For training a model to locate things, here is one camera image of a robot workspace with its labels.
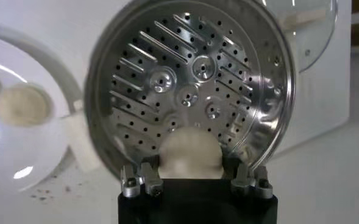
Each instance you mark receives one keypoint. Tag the white steamed baozi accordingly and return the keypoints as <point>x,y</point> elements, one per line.
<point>23,105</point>
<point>191,155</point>

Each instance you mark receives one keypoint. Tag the white round plate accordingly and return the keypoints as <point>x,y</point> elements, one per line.
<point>23,152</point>

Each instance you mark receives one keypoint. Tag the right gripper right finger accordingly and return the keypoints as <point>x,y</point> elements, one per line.
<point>243,179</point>

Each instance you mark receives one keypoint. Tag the stainless steel steamer basket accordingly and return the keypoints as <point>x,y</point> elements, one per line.
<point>182,61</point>

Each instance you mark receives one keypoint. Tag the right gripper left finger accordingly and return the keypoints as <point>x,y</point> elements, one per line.
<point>150,176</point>

